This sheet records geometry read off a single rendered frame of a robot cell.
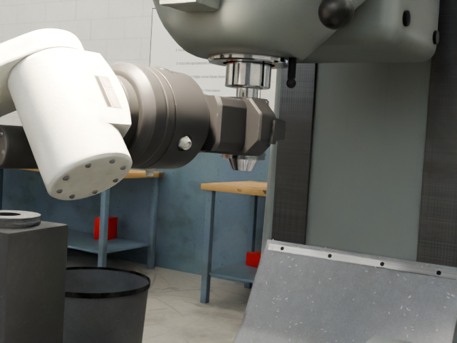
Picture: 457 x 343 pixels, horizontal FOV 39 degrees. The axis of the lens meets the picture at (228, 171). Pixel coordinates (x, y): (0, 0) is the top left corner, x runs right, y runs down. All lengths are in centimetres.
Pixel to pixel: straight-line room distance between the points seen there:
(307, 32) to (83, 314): 199
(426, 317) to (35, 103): 66
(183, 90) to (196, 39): 9
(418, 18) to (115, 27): 577
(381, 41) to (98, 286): 234
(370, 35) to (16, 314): 56
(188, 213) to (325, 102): 484
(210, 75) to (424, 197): 485
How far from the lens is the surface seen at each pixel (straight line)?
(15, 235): 89
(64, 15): 699
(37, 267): 93
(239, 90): 68
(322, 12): 56
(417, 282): 99
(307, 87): 106
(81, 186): 49
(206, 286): 487
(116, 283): 292
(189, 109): 55
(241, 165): 67
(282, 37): 62
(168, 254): 602
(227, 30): 61
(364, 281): 101
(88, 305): 250
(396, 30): 75
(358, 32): 75
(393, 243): 101
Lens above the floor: 123
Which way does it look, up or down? 3 degrees down
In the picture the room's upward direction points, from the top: 3 degrees clockwise
